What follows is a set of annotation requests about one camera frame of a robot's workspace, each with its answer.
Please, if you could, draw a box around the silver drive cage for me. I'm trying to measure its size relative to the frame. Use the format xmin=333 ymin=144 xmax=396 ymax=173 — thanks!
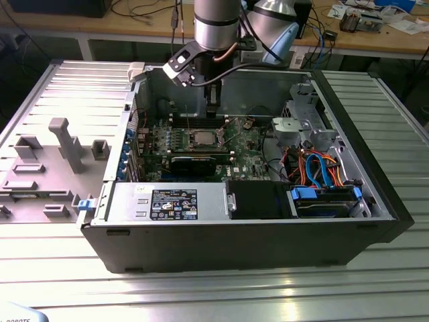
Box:
xmin=270 ymin=82 xmax=338 ymax=148

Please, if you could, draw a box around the blue cardboard box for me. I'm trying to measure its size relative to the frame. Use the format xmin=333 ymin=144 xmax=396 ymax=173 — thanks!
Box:
xmin=373 ymin=0 xmax=417 ymax=11

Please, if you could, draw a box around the black PC case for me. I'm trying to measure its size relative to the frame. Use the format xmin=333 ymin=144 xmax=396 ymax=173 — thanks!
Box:
xmin=79 ymin=62 xmax=415 ymax=275

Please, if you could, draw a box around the small white paper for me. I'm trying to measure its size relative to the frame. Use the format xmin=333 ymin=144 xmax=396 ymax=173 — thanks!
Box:
xmin=327 ymin=4 xmax=347 ymax=19

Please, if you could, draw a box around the metal heat sink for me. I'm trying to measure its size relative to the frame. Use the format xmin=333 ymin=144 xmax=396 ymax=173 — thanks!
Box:
xmin=339 ymin=8 xmax=361 ymax=33

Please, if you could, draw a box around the white paper sheet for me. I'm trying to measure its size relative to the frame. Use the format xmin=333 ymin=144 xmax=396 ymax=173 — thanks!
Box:
xmin=388 ymin=18 xmax=427 ymax=35

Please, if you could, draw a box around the black graphics card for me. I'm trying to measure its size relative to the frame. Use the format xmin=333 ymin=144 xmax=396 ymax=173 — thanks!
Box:
xmin=170 ymin=154 xmax=218 ymax=177

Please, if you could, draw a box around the green circuit board device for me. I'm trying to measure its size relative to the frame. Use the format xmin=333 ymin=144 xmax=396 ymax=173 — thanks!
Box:
xmin=359 ymin=11 xmax=385 ymax=34

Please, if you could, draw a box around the blue flat wire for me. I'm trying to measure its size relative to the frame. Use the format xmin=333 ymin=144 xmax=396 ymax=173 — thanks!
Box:
xmin=304 ymin=152 xmax=333 ymax=191

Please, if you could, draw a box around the black case fan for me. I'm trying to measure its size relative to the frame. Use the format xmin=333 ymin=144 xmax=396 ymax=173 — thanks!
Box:
xmin=156 ymin=97 xmax=177 ymax=117

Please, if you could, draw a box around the hard disk drive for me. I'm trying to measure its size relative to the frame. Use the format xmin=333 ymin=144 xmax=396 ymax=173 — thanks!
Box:
xmin=296 ymin=199 xmax=357 ymax=218

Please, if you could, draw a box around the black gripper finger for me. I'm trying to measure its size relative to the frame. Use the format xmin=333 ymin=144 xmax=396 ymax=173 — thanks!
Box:
xmin=206 ymin=83 xmax=223 ymax=119

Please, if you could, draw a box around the black RAM slot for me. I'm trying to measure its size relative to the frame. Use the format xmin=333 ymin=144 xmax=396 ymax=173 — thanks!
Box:
xmin=167 ymin=154 xmax=235 ymax=163
xmin=171 ymin=120 xmax=231 ymax=130
xmin=166 ymin=148 xmax=234 ymax=156
xmin=170 ymin=113 xmax=230 ymax=122

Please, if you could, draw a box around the grey parts rack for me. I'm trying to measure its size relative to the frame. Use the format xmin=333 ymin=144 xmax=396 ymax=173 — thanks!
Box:
xmin=0 ymin=117 xmax=113 ymax=224

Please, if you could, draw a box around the metal socket cover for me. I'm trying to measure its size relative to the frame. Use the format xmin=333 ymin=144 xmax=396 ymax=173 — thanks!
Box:
xmin=217 ymin=117 xmax=244 ymax=144

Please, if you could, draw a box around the tall black box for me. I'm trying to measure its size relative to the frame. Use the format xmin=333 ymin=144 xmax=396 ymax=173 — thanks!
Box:
xmin=296 ymin=0 xmax=313 ymax=40

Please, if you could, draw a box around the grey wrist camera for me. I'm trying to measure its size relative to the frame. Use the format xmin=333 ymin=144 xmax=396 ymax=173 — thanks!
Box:
xmin=239 ymin=49 xmax=261 ymax=63

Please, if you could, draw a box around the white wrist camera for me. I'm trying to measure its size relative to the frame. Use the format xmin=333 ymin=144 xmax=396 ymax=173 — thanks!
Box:
xmin=162 ymin=50 xmax=197 ymax=88

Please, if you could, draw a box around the black computer box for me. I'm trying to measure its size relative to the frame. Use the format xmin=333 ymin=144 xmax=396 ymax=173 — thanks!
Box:
xmin=6 ymin=0 xmax=111 ymax=19

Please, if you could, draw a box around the orange wire bundle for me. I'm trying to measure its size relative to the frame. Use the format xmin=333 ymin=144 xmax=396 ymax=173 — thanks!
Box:
xmin=284 ymin=149 xmax=348 ymax=188

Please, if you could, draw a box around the silver CPU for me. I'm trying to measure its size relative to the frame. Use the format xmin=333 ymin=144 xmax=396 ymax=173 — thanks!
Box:
xmin=195 ymin=131 xmax=216 ymax=146

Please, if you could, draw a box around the blue case latch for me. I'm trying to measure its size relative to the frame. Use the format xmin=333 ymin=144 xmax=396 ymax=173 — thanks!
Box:
xmin=77 ymin=198 xmax=97 ymax=213

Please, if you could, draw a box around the black plastic shroud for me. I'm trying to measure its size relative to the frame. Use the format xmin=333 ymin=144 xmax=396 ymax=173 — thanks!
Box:
xmin=231 ymin=180 xmax=291 ymax=221

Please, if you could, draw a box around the green motherboard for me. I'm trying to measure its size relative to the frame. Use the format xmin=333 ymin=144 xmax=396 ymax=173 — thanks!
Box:
xmin=135 ymin=115 xmax=274 ymax=184

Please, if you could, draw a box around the white label sticker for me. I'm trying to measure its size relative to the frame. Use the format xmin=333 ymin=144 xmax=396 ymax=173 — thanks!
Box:
xmin=289 ymin=46 xmax=304 ymax=68

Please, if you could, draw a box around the silver power supply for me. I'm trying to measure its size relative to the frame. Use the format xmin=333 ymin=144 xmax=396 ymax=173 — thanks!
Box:
xmin=90 ymin=182 xmax=232 ymax=225

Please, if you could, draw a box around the wooden workbench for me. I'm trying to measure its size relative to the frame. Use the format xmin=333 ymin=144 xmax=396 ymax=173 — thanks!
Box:
xmin=0 ymin=0 xmax=429 ymax=63

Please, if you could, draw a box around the blue disk carrier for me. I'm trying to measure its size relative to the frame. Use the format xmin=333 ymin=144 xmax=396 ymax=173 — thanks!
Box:
xmin=290 ymin=186 xmax=363 ymax=219

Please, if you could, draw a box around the black camera cable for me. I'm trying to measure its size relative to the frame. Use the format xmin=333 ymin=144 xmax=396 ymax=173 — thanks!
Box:
xmin=190 ymin=62 xmax=284 ymax=87

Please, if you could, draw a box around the beige case corner clip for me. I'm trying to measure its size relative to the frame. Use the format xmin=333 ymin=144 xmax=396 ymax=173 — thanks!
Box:
xmin=128 ymin=62 xmax=145 ymax=83

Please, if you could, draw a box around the CPU socket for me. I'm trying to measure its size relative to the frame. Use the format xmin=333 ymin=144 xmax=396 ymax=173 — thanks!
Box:
xmin=188 ymin=128 xmax=225 ymax=150

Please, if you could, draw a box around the pale blue teach pendant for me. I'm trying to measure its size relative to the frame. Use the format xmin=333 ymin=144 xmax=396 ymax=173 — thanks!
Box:
xmin=0 ymin=301 xmax=50 ymax=322

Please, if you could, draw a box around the copper coloured hose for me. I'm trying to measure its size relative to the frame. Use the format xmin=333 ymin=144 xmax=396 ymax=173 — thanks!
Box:
xmin=213 ymin=41 xmax=239 ymax=63

